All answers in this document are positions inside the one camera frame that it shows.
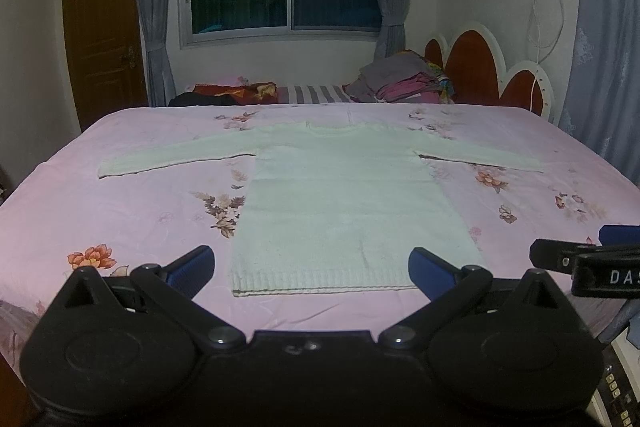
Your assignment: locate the pale green knit sweater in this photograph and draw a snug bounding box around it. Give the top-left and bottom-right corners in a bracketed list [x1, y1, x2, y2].
[99, 122, 541, 297]

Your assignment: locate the pile of folded clothes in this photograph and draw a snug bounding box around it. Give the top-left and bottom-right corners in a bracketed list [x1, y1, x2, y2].
[343, 51, 454, 104]

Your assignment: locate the blue patterned side curtain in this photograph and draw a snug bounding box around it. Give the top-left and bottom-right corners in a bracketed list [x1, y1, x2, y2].
[559, 0, 639, 183]

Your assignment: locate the white appliance control panel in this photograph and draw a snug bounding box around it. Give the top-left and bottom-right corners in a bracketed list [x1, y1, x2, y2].
[587, 327, 640, 427]

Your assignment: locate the pink floral bed sheet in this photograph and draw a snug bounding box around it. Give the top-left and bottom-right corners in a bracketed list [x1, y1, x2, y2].
[1, 103, 639, 367]

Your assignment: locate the black cloth on bed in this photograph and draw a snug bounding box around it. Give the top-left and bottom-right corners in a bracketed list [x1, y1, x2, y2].
[168, 92, 238, 107]

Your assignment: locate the red white headboard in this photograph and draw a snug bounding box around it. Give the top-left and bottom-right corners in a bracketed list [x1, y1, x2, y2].
[424, 22, 554, 119]

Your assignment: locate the red orange patterned cloth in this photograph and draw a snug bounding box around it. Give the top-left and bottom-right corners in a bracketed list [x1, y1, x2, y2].
[193, 82, 279, 105]

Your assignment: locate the striped purple white pillow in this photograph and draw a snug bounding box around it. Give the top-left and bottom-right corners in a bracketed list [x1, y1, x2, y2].
[277, 84, 352, 105]

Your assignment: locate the brown wooden door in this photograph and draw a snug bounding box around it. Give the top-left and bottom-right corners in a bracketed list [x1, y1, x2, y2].
[62, 0, 148, 130]

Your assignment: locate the white charger cable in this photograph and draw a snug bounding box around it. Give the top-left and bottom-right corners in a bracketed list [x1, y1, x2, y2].
[527, 0, 566, 113]

